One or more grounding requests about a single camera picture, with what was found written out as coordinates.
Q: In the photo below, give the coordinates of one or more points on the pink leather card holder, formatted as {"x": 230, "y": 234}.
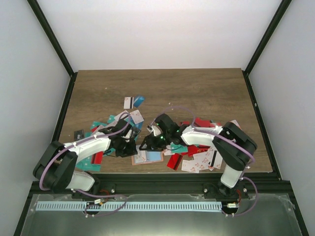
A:
{"x": 152, "y": 157}

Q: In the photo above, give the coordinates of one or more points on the blue card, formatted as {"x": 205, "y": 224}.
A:
{"x": 138, "y": 100}

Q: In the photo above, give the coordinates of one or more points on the light blue slotted rail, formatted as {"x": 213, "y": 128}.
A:
{"x": 131, "y": 206}

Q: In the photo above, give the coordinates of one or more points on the red card with stripe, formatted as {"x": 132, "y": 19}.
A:
{"x": 174, "y": 161}

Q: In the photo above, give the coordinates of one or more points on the white card with stripe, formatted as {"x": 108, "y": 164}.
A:
{"x": 128, "y": 102}

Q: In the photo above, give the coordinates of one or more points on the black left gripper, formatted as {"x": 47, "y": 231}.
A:
{"x": 132, "y": 151}

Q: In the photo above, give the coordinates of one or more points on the black membership card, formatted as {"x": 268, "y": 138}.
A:
{"x": 79, "y": 134}

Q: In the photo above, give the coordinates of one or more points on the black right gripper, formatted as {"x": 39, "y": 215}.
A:
{"x": 151, "y": 143}

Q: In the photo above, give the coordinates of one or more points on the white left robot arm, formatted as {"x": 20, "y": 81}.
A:
{"x": 56, "y": 168}

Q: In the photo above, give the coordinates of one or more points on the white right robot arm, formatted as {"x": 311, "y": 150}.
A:
{"x": 231, "y": 142}

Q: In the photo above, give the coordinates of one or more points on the black aluminium frame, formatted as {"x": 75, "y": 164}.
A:
{"x": 166, "y": 183}

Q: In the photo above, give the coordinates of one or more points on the teal chip card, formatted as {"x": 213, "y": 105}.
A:
{"x": 178, "y": 148}

